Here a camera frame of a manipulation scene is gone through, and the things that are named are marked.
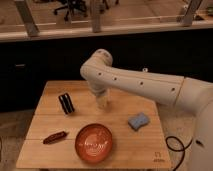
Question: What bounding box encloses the black striped eraser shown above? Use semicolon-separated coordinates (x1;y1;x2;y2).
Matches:
58;93;75;114

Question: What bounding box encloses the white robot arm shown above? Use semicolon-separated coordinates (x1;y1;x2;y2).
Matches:
80;49;213;171

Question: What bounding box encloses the blue sponge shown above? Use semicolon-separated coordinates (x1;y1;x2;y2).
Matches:
128;113;150;131

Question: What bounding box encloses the orange bowl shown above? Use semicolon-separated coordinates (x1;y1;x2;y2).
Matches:
75;123;113;164

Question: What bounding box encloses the wooden table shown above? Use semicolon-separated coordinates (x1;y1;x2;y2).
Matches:
16;81;171;170

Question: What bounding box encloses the black office chair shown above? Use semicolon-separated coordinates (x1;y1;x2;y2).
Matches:
53;0;87;21

